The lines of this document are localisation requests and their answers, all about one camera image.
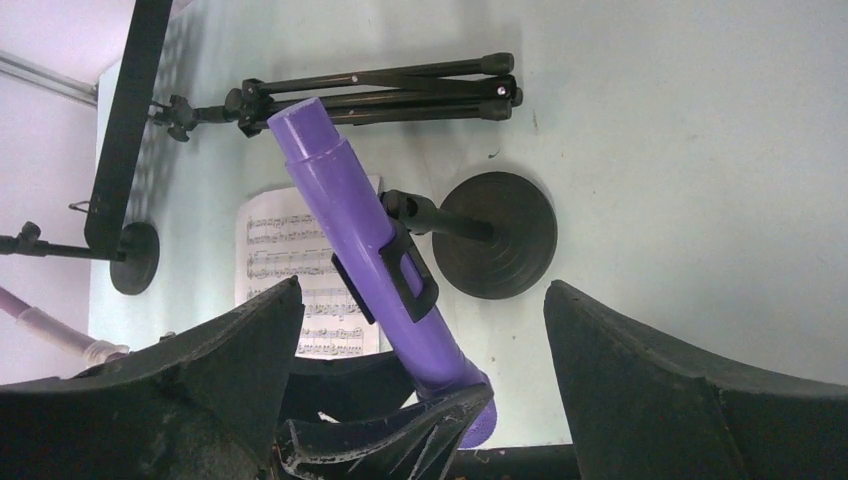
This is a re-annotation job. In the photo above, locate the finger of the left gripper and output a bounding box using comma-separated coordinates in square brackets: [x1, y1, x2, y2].
[278, 352, 414, 423]
[274, 384, 493, 479]

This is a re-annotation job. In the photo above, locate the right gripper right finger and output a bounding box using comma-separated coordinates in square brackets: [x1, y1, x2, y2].
[544, 280, 847, 479]

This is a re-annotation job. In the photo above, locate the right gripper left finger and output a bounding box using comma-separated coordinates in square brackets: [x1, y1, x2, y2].
[1, 278, 304, 479]

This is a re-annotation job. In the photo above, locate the black microphone stand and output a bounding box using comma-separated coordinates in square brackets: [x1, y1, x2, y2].
[331, 171, 559, 326]
[1, 222, 160, 296]

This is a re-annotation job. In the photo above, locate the sheet music page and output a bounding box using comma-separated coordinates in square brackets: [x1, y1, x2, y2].
[234, 184, 391, 360]

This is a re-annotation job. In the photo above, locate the purple microphone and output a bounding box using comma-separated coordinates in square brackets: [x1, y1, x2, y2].
[266, 97, 499, 450]

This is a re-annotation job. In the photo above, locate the black music stand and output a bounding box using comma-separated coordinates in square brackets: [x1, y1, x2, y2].
[84, 1, 523, 261]

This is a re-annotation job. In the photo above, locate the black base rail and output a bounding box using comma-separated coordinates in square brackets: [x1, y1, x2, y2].
[446, 444, 581, 480]

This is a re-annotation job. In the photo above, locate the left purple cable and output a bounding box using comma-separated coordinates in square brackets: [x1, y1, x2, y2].
[0, 286, 130, 367]

